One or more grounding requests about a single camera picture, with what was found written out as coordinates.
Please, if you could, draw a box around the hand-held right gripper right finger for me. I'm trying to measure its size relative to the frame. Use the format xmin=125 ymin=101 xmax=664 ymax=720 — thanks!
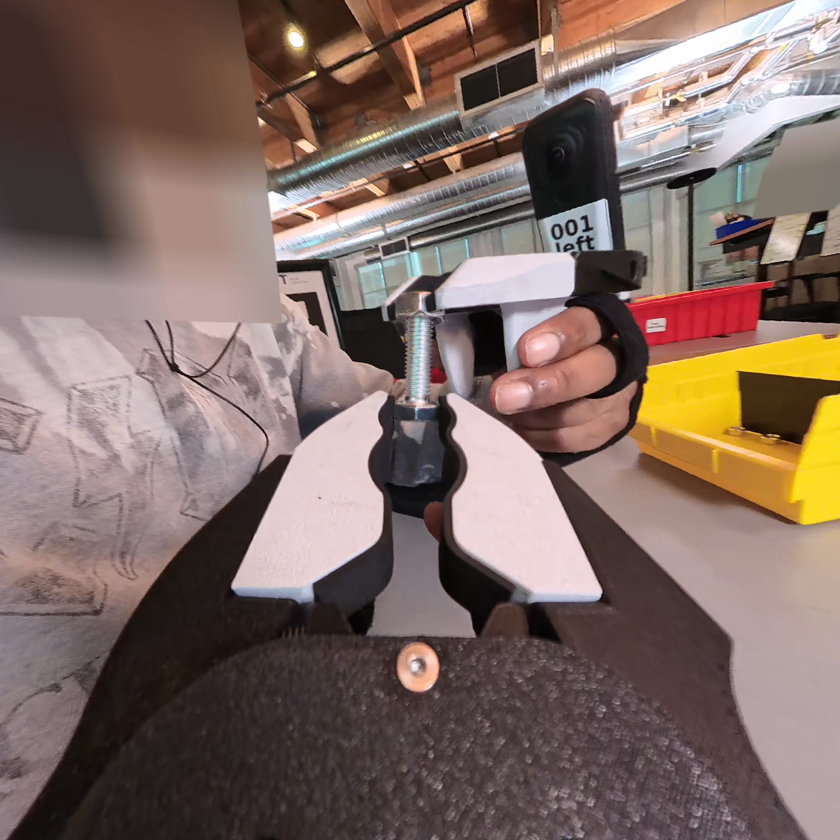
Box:
xmin=438 ymin=394 xmax=603 ymax=634

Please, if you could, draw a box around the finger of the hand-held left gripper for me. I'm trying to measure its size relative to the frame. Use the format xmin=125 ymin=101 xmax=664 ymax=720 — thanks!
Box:
xmin=435 ymin=254 xmax=580 ymax=312
xmin=382 ymin=274 xmax=455 ymax=324

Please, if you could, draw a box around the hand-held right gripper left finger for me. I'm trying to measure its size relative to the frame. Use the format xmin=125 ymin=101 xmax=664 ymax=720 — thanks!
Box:
xmin=231 ymin=392 xmax=398 ymax=634

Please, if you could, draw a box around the silver flange bolt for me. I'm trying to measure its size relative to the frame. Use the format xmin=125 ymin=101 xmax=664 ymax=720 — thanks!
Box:
xmin=394 ymin=290 xmax=445 ymax=406

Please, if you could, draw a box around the yellow plastic bin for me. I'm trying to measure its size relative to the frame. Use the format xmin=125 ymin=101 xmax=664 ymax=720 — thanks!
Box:
xmin=628 ymin=332 xmax=840 ymax=526

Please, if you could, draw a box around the person's left hand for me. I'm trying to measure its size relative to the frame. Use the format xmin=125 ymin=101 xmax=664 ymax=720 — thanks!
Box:
xmin=489 ymin=305 xmax=642 ymax=457

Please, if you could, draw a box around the black partition panel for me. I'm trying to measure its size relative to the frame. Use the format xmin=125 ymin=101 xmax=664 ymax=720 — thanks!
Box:
xmin=337 ymin=306 xmax=403 ymax=379

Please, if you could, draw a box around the black framed marker board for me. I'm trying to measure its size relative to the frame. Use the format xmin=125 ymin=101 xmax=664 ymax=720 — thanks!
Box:
xmin=276 ymin=259 xmax=343 ymax=357

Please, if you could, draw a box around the white air vent grille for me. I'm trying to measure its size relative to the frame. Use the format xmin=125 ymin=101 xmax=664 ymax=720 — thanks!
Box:
xmin=454 ymin=40 xmax=545 ymax=120

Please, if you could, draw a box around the black floor lamp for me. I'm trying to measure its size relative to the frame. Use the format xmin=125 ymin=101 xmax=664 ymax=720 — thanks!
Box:
xmin=667 ymin=167 xmax=718 ymax=291

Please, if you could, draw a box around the red plastic tote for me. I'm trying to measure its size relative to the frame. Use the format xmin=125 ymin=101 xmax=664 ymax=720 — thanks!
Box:
xmin=626 ymin=280 xmax=775 ymax=347

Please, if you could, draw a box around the black bin divider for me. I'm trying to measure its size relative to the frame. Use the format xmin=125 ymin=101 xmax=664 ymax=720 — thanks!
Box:
xmin=738 ymin=370 xmax=840 ymax=445

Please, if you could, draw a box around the silver air duct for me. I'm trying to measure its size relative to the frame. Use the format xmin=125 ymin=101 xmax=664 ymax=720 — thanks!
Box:
xmin=266 ymin=26 xmax=840 ymax=258

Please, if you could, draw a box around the black thin cable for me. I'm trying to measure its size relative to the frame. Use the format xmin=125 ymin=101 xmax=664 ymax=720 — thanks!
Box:
xmin=143 ymin=319 xmax=271 ymax=475

